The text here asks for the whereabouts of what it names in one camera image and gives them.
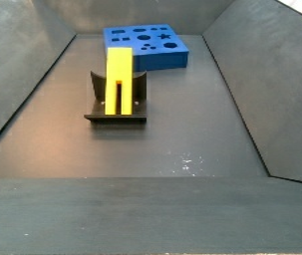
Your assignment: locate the black curved regrasp stand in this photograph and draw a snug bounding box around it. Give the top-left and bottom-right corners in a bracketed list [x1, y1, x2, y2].
[84, 73, 147, 124]

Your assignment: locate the blue shape-sorting board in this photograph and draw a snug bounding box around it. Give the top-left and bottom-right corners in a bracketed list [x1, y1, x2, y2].
[103, 24, 189, 72]

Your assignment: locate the yellow double-square peg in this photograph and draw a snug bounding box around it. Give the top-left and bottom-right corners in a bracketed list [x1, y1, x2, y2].
[106, 48, 134, 115]

